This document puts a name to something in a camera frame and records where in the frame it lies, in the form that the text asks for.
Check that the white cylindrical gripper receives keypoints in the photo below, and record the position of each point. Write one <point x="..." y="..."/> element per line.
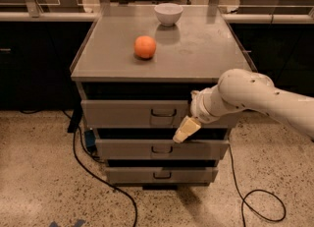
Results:
<point x="197" y="107"/>

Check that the grey top drawer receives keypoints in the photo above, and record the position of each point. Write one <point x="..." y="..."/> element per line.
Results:
<point x="134" y="113"/>

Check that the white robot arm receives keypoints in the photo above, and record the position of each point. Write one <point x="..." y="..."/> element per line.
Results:
<point x="238" y="90"/>

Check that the grey metal drawer cabinet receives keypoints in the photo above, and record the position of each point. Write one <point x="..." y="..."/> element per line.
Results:
<point x="190" y="55"/>

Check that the grey bottom drawer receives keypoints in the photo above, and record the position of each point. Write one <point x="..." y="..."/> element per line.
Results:
<point x="160" y="175"/>

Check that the orange fruit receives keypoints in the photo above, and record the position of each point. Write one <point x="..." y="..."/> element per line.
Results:
<point x="145" y="47"/>

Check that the blue power adapter box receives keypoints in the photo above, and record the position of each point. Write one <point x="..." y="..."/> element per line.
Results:
<point x="89" y="140"/>

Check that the white ceramic bowl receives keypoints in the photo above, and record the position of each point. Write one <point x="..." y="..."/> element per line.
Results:
<point x="168" y="13"/>

